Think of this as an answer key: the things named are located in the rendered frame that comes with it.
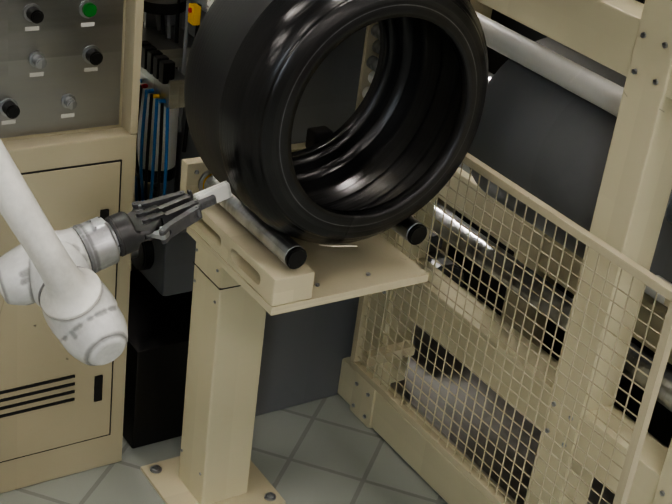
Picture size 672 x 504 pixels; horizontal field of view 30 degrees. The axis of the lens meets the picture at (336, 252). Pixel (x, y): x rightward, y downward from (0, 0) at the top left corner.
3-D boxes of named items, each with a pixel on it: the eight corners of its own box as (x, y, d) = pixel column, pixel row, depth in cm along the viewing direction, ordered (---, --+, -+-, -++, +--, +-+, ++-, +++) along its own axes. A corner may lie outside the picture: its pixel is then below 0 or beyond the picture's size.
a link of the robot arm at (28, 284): (73, 254, 226) (104, 299, 218) (-9, 289, 220) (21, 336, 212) (63, 211, 218) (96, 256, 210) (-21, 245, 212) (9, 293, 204)
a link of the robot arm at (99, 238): (65, 218, 219) (96, 205, 222) (77, 259, 225) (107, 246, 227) (86, 241, 213) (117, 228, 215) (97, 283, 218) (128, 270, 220)
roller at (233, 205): (207, 168, 256) (224, 175, 259) (197, 188, 257) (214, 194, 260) (294, 245, 231) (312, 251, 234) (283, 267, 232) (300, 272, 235)
